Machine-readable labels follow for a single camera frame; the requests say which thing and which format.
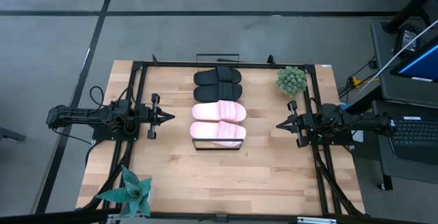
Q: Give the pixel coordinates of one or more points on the yellow plug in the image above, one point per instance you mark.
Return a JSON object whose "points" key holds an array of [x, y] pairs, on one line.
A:
{"points": [[356, 81]]}

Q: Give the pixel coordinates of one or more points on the bushy green plant white pot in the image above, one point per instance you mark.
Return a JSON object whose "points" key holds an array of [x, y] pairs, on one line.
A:
{"points": [[292, 80]]}

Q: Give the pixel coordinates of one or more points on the black office desk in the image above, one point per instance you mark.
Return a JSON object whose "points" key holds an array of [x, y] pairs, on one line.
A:
{"points": [[410, 8]]}

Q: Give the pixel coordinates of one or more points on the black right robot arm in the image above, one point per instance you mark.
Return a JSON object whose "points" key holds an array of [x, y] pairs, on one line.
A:
{"points": [[359, 123]]}

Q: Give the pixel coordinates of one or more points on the grey chair leg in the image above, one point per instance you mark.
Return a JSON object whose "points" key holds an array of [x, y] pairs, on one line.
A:
{"points": [[10, 134]]}

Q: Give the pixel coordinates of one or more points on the black laptop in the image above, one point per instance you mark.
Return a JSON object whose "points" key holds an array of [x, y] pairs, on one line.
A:
{"points": [[417, 135]]}

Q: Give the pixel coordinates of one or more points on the black power adapter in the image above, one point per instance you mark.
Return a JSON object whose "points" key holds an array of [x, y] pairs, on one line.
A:
{"points": [[407, 39]]}

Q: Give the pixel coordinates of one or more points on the teal spiky succulent plant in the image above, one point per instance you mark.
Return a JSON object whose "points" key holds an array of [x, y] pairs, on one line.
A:
{"points": [[131, 193]]}

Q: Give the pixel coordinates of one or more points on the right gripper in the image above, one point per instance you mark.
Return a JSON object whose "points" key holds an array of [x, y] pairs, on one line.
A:
{"points": [[302, 124]]}

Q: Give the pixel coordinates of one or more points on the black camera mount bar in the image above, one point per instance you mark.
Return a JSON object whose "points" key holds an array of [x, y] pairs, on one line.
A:
{"points": [[51, 217]]}

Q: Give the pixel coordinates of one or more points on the monitor with blue screen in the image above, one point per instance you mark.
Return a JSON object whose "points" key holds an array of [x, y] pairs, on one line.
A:
{"points": [[424, 63]]}

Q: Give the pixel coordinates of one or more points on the pink slide sandal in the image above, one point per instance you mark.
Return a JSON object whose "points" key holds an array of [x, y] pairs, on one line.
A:
{"points": [[219, 111], [215, 131]]}

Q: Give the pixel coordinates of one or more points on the wooden shelf with black frame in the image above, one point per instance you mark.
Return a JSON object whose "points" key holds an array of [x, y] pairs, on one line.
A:
{"points": [[205, 149]]}

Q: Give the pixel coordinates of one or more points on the black slide sandal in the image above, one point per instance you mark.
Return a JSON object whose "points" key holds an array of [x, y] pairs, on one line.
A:
{"points": [[205, 77], [208, 94]]}

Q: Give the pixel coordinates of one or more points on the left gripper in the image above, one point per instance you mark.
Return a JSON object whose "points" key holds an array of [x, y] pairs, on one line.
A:
{"points": [[152, 116]]}

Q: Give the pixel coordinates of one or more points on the black aluminium table frame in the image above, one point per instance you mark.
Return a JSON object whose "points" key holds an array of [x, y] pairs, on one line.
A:
{"points": [[171, 64]]}

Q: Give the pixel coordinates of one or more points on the silver label plate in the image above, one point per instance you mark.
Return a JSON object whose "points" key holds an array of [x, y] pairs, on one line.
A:
{"points": [[316, 220]]}

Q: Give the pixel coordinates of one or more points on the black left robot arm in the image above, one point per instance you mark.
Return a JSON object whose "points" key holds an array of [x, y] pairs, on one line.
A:
{"points": [[85, 116]]}

